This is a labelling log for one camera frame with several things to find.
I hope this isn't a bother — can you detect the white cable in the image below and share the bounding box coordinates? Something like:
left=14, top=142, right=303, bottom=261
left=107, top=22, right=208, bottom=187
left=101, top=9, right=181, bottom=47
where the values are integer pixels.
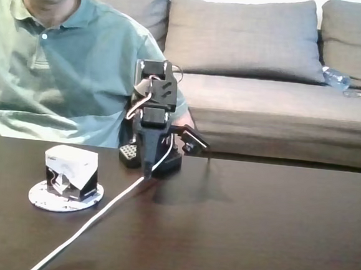
left=27, top=127, right=173, bottom=270

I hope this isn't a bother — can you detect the person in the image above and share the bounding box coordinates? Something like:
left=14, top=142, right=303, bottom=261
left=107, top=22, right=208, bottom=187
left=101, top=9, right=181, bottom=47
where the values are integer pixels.
left=0, top=0, right=205, bottom=154

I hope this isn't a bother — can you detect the wide grey sofa back cushion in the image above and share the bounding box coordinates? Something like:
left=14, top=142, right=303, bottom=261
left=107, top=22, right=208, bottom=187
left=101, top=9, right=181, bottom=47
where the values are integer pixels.
left=161, top=0, right=332, bottom=86

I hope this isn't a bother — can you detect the round white patterned coaster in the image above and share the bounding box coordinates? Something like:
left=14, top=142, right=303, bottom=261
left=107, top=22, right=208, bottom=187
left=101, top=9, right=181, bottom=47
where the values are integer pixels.
left=27, top=178, right=105, bottom=216

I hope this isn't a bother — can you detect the white and black servo box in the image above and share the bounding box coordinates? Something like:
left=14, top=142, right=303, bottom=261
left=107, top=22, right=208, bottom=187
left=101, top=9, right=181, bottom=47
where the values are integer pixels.
left=41, top=143, right=100, bottom=203

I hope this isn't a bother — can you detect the clear plastic water bottle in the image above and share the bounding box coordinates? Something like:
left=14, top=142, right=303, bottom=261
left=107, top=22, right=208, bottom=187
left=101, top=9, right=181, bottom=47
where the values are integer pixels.
left=320, top=65, right=352, bottom=90

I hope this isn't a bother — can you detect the grey fabric sofa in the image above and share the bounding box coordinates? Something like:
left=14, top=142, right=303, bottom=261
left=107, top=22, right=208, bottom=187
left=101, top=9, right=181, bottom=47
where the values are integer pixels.
left=63, top=0, right=361, bottom=171

